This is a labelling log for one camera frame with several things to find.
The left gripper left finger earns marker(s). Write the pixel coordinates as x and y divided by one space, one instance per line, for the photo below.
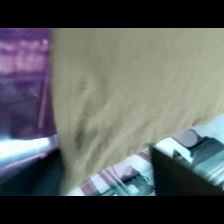
36 176

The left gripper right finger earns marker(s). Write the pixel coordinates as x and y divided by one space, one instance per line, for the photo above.
173 176

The brown T-shirt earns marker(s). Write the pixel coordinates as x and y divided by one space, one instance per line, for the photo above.
133 86

